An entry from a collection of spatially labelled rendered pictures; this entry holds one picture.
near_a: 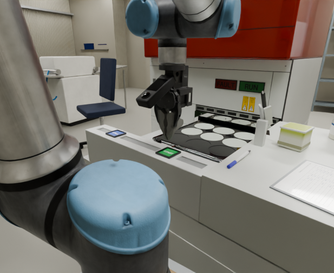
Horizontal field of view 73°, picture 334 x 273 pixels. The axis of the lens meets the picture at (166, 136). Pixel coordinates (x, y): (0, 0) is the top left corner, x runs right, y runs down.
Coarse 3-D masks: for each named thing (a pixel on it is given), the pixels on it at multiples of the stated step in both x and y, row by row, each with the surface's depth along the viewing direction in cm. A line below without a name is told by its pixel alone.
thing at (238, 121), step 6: (198, 114) 126; (204, 114) 123; (210, 114) 121; (216, 114) 119; (222, 120) 117; (228, 120) 115; (234, 120) 112; (240, 120) 110; (246, 120) 108; (252, 126) 107; (270, 126) 102
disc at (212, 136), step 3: (201, 135) 101; (204, 135) 101; (207, 135) 101; (210, 135) 101; (213, 135) 101; (216, 135) 101; (219, 135) 101; (204, 138) 97; (207, 138) 97; (210, 138) 97; (213, 138) 97; (216, 138) 97; (219, 138) 97; (222, 138) 97
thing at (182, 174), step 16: (96, 128) 91; (112, 128) 91; (96, 144) 87; (112, 144) 79; (128, 144) 75; (144, 144) 76; (160, 144) 75; (96, 160) 90; (144, 160) 69; (160, 160) 64; (176, 160) 64; (192, 160) 65; (208, 160) 64; (160, 176) 66; (176, 176) 62; (192, 176) 58; (176, 192) 63; (192, 192) 59; (176, 208) 65; (192, 208) 61
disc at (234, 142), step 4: (224, 140) 95; (228, 140) 95; (232, 140) 95; (236, 140) 95; (240, 140) 95; (228, 144) 91; (232, 144) 91; (236, 144) 91; (240, 144) 91; (244, 144) 91
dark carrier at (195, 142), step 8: (184, 128) 110; (232, 128) 110; (160, 136) 99; (176, 136) 100; (184, 136) 100; (192, 136) 99; (200, 136) 100; (224, 136) 99; (232, 136) 99; (184, 144) 91; (192, 144) 91; (200, 144) 91; (208, 144) 91; (216, 144) 91; (224, 144) 91; (208, 152) 84; (216, 152) 84; (224, 152) 84; (232, 152) 84
